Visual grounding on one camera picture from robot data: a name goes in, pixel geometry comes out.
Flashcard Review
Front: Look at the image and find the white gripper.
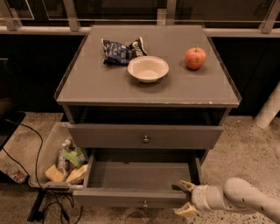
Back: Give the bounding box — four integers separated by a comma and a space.
173, 180, 213, 217

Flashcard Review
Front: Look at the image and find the grey drawer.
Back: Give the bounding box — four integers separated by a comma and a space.
68, 123, 223, 150
73, 151, 202, 208

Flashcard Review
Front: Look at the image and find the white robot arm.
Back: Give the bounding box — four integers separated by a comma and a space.
174, 177, 280, 224

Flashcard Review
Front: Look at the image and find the grey top drawer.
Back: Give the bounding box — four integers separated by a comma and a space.
68, 123, 223, 150

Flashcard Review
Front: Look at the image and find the grey drawer cabinet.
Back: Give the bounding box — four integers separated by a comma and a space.
56, 25, 241, 157

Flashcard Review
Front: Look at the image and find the yellow sponge right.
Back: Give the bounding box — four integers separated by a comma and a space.
66, 164, 88, 185

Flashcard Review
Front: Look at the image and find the yellow sponge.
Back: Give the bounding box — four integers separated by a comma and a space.
66, 164, 88, 185
45, 164, 64, 182

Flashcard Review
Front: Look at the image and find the white pillar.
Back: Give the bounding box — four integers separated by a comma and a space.
255, 81, 280, 129

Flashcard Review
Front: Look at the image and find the green snack packet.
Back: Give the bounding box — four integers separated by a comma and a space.
62, 147, 86, 168

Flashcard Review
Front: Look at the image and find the clear plastic bin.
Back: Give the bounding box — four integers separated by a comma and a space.
29, 122, 83, 192

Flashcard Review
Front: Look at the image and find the white bowl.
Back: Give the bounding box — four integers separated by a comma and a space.
127, 56, 169, 83

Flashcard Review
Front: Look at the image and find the yellow sponge left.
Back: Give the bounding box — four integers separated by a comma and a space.
45, 164, 64, 182

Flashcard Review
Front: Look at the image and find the red apple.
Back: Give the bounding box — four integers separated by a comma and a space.
185, 46, 207, 70

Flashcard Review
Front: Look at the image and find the blue chip bag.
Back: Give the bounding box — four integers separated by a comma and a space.
101, 38, 148, 66

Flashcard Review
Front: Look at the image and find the metal window railing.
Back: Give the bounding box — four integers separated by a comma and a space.
0, 0, 280, 38

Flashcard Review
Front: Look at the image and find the black cable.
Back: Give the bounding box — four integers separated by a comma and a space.
0, 117, 84, 224

